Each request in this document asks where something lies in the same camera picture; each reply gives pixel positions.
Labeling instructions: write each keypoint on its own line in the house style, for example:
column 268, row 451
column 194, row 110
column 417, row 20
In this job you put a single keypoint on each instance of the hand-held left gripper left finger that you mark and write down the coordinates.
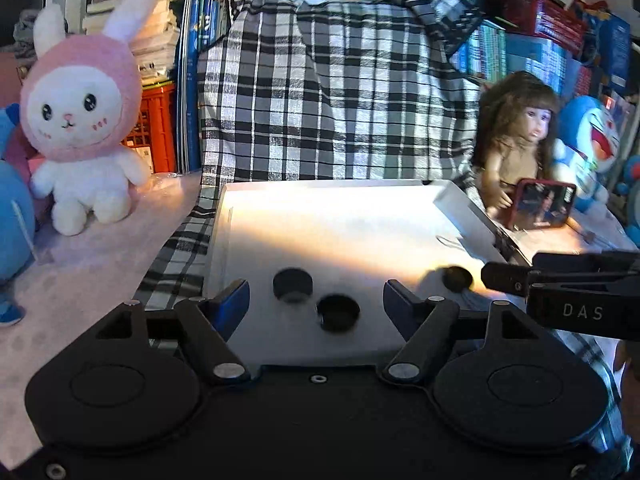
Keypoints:
column 235, row 302

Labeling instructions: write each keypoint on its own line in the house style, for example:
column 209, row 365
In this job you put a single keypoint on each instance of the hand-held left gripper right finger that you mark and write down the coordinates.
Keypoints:
column 400, row 302

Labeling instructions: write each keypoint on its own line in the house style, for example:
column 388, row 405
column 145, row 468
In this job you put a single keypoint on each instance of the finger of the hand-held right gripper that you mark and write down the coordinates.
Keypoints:
column 505, row 277
column 585, row 261

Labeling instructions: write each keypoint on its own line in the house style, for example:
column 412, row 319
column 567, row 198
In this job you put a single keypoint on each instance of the black round cap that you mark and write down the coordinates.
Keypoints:
column 337, row 312
column 292, row 285
column 457, row 279

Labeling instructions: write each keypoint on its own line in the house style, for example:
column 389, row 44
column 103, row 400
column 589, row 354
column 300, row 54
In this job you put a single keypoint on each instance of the shallow white cardboard box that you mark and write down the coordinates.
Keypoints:
column 340, row 230

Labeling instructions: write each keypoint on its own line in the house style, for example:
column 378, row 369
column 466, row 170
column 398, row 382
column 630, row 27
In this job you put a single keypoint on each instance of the smartphone in red case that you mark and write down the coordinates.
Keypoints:
column 542, row 205

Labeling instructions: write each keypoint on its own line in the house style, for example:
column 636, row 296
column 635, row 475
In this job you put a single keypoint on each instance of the blue robot cat plush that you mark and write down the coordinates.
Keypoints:
column 587, row 145
column 632, row 185

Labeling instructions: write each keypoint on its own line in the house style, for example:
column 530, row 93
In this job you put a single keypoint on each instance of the long-haired doll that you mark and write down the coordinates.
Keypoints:
column 515, row 125

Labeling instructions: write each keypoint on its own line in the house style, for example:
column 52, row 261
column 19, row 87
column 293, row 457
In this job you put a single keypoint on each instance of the red plastic crate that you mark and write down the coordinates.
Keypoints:
column 155, row 125

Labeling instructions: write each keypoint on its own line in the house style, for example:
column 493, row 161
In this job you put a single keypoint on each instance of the row of shelved books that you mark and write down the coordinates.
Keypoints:
column 530, row 60

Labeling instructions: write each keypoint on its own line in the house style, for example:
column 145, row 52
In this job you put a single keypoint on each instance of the black and white plaid cloth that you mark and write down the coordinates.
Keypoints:
column 325, row 100

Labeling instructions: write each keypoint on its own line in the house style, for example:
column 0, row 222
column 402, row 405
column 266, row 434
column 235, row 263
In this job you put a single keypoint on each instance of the blue box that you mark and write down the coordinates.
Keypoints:
column 607, row 45

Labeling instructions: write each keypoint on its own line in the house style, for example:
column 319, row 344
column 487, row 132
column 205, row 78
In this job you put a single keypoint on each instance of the blue plush toy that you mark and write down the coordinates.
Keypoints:
column 12, row 220

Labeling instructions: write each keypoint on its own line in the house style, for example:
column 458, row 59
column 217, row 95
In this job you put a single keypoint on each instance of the pink and white bunny plush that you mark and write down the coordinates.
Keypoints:
column 80, row 115

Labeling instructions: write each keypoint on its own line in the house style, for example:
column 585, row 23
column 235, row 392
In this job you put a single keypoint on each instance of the upright blue books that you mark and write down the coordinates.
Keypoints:
column 195, row 60

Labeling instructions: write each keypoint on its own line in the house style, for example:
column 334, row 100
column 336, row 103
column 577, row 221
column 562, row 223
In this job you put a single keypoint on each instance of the red box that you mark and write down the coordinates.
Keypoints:
column 537, row 17

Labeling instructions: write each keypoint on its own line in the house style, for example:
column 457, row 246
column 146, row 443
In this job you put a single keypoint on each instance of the stack of white books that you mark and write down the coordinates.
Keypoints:
column 145, row 20

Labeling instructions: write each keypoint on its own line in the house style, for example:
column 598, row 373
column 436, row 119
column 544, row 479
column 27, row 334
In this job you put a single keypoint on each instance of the grey cloth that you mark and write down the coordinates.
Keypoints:
column 27, row 32

